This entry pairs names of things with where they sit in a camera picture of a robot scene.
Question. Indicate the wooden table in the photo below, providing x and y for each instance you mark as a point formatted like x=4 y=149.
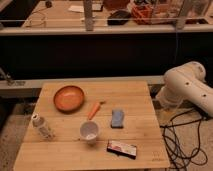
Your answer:
x=68 y=152

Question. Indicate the black object on bench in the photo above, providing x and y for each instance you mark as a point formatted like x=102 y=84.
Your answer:
x=119 y=17

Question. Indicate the white paper sheet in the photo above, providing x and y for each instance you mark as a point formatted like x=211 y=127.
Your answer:
x=76 y=8

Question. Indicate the blue sponge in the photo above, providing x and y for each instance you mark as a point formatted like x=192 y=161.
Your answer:
x=117 y=118

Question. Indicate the dark rectangular box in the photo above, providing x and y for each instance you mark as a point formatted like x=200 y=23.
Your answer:
x=121 y=148

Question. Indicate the orange carrot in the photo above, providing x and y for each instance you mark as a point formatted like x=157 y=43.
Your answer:
x=94 y=110

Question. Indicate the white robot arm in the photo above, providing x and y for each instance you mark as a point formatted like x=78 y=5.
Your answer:
x=186 y=82

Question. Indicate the grey metal post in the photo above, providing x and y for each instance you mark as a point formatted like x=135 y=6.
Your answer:
x=88 y=14

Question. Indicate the white plastic cup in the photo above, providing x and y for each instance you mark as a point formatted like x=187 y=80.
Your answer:
x=89 y=131

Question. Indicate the clear plastic bottle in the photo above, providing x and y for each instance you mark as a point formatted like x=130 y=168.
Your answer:
x=40 y=124

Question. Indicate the orange bowl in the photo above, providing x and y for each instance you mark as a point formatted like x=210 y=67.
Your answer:
x=68 y=98

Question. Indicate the orange crate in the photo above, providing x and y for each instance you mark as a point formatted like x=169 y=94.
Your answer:
x=151 y=14

